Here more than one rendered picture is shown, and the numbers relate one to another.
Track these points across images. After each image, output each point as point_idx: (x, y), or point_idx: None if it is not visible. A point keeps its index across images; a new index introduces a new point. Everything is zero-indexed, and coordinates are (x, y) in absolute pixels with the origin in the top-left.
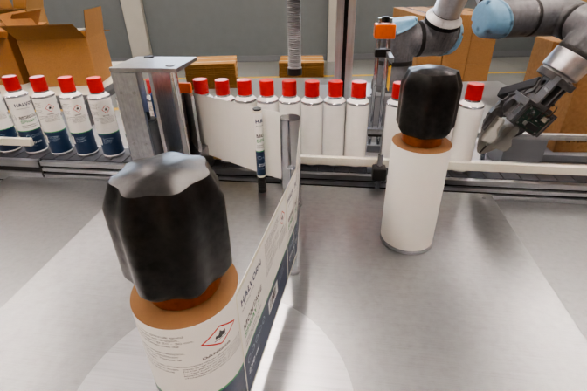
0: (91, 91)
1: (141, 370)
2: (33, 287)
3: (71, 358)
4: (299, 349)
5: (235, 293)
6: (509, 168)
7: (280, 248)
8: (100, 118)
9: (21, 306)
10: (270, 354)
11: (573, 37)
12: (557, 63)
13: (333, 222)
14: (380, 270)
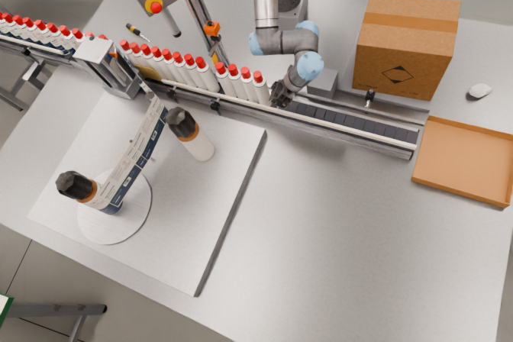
0: (76, 38)
1: None
2: (72, 150)
3: None
4: (140, 193)
5: (95, 195)
6: (284, 114)
7: (127, 169)
8: None
9: (69, 157)
10: (132, 193)
11: (290, 72)
12: (285, 82)
13: None
14: (184, 166)
